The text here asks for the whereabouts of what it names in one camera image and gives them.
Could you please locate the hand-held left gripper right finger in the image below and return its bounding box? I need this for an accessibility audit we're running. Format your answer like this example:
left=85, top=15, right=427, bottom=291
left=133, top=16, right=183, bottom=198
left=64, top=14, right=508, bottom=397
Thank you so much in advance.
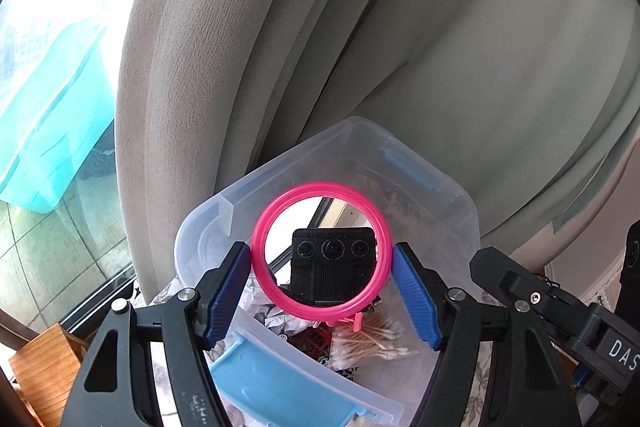
left=392, top=241, right=583, bottom=427

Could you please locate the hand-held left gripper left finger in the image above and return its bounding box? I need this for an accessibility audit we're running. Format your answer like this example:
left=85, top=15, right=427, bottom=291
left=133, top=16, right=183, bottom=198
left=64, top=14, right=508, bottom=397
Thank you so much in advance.
left=60, top=241, right=251, bottom=427

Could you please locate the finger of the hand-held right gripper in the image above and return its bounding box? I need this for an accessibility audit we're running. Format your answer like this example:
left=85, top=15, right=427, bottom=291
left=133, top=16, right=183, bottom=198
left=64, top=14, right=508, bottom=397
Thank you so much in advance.
left=469, top=247, right=594, bottom=343

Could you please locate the cotton swab packet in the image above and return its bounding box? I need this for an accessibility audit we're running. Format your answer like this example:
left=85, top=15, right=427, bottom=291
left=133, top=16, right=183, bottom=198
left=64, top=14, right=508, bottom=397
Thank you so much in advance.
left=330, top=317, right=406, bottom=370

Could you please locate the pink round mirror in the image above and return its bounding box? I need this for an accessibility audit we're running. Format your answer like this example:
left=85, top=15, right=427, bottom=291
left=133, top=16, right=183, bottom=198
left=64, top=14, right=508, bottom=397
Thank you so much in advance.
left=251, top=181, right=392, bottom=333

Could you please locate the black and white scrunchie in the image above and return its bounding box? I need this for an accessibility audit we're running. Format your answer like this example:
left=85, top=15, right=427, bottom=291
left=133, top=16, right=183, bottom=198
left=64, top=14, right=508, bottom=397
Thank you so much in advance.
left=310, top=351, right=361, bottom=383

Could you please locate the clear plastic storage container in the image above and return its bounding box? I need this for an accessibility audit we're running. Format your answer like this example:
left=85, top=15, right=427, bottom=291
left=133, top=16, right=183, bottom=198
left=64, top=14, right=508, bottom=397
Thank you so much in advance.
left=174, top=117, right=482, bottom=427

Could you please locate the crumpled white tissue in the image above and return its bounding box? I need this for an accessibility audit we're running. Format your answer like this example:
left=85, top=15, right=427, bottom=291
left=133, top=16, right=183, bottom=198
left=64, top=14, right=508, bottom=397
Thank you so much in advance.
left=235, top=287, right=301, bottom=333

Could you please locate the pale green curtain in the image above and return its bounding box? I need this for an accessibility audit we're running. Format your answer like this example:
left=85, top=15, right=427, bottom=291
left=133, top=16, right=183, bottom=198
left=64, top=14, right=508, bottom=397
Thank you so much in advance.
left=300, top=0, right=640, bottom=253

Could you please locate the wooden furniture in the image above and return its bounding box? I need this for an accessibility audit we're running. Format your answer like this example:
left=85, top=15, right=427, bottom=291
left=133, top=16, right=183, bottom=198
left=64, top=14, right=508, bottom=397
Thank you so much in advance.
left=7, top=324, right=90, bottom=427

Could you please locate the beige curtain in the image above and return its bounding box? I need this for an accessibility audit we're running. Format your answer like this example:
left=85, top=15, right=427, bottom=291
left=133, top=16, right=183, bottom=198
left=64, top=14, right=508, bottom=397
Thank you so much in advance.
left=115, top=0, right=451, bottom=303

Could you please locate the teal plastic sheet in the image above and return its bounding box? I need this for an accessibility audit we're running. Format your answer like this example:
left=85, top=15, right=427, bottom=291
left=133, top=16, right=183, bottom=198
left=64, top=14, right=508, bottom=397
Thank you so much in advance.
left=0, top=19, right=116, bottom=212

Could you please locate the dark window frame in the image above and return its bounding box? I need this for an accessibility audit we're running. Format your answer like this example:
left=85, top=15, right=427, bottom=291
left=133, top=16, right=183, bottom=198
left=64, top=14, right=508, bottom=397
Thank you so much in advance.
left=57, top=262, right=137, bottom=333

